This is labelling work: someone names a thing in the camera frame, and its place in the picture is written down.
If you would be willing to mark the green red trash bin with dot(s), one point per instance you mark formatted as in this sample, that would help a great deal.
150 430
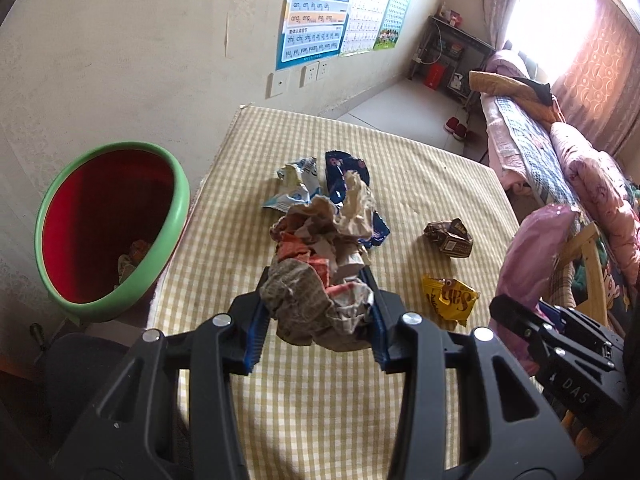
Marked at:
100 220

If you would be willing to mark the pink floral quilt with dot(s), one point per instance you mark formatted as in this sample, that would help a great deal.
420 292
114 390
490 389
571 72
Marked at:
595 180

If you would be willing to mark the pink plastic bag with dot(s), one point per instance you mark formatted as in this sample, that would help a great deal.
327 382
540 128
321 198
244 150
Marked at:
535 260

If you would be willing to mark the crumpled brown paper bag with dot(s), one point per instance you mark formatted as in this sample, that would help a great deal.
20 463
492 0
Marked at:
320 217

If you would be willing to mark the white table chart poster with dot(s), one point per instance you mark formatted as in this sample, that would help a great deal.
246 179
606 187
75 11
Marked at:
360 25

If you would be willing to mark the tan quilt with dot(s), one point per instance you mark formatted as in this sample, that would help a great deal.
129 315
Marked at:
505 87

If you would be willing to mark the small red white box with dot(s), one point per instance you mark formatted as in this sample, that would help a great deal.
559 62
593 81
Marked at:
454 18

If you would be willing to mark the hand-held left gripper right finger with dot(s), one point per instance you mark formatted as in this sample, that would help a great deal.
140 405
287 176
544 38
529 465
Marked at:
380 340

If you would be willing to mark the bright window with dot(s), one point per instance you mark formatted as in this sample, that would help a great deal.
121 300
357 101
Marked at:
545 15

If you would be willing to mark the dark metal shelf table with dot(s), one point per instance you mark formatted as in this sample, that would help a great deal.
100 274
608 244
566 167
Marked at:
465 35

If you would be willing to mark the small metal rod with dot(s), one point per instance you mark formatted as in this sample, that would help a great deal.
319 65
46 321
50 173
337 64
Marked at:
39 337

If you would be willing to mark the orange patterned curtain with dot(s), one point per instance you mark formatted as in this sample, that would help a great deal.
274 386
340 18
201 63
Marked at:
600 70

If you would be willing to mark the bed with pink sheet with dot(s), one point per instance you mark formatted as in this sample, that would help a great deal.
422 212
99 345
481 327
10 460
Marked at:
500 155

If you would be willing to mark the green chart poster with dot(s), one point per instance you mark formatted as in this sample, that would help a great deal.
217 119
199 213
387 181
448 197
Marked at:
395 10

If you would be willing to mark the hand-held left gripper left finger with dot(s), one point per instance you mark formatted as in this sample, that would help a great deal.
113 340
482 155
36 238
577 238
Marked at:
256 340

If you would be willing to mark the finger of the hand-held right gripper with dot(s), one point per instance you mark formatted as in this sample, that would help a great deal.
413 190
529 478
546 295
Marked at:
552 316
520 322

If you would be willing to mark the yellow snack wrapper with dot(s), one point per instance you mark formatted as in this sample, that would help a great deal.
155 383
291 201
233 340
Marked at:
450 300

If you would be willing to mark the blue patchwork blanket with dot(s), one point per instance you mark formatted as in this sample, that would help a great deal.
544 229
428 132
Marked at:
530 145

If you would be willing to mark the orange snack wrapper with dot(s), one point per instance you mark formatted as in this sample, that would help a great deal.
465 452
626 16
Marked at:
140 251

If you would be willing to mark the crumpled brown carton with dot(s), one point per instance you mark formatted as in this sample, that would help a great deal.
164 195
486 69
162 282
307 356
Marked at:
450 240

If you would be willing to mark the white wall socket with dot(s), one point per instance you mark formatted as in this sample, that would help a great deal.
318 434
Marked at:
317 71

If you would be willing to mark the blue letter chart poster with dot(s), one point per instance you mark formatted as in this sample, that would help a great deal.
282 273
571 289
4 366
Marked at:
310 15

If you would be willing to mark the pink pillow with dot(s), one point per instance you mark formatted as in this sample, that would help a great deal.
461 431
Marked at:
505 65

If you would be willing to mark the black cloth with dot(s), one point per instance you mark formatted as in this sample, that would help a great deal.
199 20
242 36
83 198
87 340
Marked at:
542 92

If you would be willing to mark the grey printed paper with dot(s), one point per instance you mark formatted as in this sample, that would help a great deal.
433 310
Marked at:
295 290

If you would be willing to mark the wooden chair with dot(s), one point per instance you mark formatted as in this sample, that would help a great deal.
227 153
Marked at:
595 270

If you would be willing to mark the red slipper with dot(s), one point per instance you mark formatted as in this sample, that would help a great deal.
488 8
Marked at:
452 124
460 133

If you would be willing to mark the pale snack wrapper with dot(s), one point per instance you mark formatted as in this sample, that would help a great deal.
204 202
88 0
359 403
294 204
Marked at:
125 270

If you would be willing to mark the white lace curtain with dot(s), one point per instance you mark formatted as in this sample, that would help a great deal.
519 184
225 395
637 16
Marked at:
500 0

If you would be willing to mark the blue cookie wrapper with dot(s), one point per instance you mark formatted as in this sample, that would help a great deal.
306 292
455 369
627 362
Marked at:
340 165

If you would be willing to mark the yellow checked tablecloth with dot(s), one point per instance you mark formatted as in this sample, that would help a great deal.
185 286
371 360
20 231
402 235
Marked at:
320 410

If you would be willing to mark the white blue snack wrapper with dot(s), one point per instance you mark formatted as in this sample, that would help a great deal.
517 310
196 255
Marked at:
295 180

